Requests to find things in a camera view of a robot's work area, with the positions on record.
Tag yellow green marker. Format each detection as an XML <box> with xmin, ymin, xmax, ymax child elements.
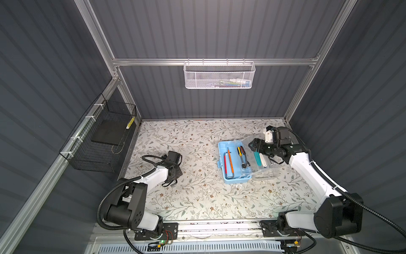
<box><xmin>126</xmin><ymin>117</ymin><xmax>135</xmax><ymax>130</ymax></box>

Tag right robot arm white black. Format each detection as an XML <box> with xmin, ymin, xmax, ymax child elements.
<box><xmin>248</xmin><ymin>138</ymin><xmax>363</xmax><ymax>239</ymax></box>

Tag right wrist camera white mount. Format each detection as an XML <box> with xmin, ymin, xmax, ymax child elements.
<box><xmin>263</xmin><ymin>126</ymin><xmax>291</xmax><ymax>145</ymax></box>

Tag black pad in basket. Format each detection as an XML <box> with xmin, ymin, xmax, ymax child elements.
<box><xmin>91</xmin><ymin>120</ymin><xmax>129</xmax><ymax>146</ymax></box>

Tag blue plastic tool box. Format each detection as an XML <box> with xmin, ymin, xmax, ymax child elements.
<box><xmin>217</xmin><ymin>138</ymin><xmax>283</xmax><ymax>185</ymax></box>

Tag orange handled tool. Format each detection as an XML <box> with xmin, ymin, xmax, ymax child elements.
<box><xmin>227</xmin><ymin>147</ymin><xmax>235</xmax><ymax>177</ymax></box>

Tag black white precision screwdriver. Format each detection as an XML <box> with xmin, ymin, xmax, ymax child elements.
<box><xmin>260</xmin><ymin>154</ymin><xmax>267</xmax><ymax>168</ymax></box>

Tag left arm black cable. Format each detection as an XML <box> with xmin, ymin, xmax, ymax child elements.
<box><xmin>96</xmin><ymin>155</ymin><xmax>169</xmax><ymax>254</ymax></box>

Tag teal utility knife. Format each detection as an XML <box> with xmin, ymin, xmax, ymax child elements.
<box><xmin>254</xmin><ymin>152</ymin><xmax>262</xmax><ymax>167</ymax></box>

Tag black wire basket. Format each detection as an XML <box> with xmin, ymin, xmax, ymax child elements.
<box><xmin>60</xmin><ymin>96</ymin><xmax>137</xmax><ymax>173</ymax></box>

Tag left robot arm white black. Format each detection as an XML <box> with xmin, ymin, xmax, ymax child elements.
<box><xmin>96</xmin><ymin>151</ymin><xmax>182</xmax><ymax>236</ymax></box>

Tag white wire mesh basket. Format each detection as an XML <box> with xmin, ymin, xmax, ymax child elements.
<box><xmin>183</xmin><ymin>61</ymin><xmax>256</xmax><ymax>90</ymax></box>

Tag red handled hex key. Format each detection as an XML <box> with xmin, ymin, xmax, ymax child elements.
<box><xmin>223</xmin><ymin>152</ymin><xmax>234</xmax><ymax>180</ymax></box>

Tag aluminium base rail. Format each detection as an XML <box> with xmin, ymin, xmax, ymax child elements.
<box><xmin>85</xmin><ymin>219</ymin><xmax>321</xmax><ymax>254</ymax></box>

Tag markers in white basket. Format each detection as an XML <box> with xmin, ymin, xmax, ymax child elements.
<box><xmin>211</xmin><ymin>78</ymin><xmax>252</xmax><ymax>88</ymax></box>

